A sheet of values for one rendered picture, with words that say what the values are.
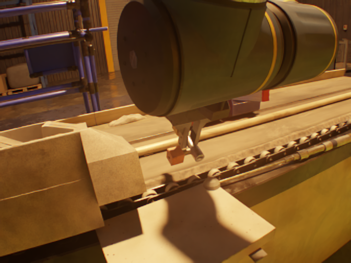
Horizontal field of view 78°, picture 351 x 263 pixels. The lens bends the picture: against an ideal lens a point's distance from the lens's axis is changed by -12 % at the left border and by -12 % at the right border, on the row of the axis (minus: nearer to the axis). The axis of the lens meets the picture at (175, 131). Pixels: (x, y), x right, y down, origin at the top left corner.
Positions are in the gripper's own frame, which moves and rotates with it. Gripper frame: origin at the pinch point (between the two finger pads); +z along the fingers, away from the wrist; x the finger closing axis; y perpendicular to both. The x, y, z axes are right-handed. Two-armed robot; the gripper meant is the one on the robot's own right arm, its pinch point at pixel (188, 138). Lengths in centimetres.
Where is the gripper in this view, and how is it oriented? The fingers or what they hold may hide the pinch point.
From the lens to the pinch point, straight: 63.2
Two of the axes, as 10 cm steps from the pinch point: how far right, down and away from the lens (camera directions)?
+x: -9.1, 2.2, -3.6
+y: -4.1, -6.7, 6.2
